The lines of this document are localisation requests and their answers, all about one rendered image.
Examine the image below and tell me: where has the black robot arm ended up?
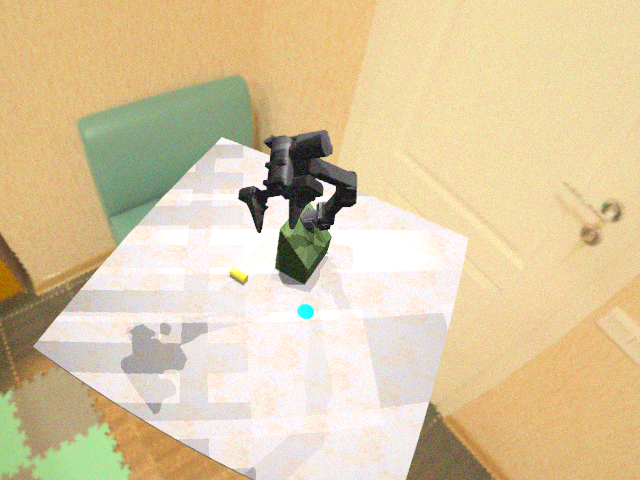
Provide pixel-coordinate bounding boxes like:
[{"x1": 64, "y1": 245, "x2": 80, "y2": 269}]
[{"x1": 263, "y1": 130, "x2": 358, "y2": 232}]

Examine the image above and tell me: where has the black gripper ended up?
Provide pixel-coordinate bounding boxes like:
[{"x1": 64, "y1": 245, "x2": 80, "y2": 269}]
[{"x1": 237, "y1": 156, "x2": 324, "y2": 233}]

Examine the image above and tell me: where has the cyan circle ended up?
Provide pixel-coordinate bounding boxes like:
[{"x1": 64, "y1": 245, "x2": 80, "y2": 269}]
[{"x1": 297, "y1": 304, "x2": 314, "y2": 319}]

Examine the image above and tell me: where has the yellow tall cylinder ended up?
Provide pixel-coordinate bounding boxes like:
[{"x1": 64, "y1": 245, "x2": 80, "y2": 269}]
[{"x1": 229, "y1": 267, "x2": 248, "y2": 283}]

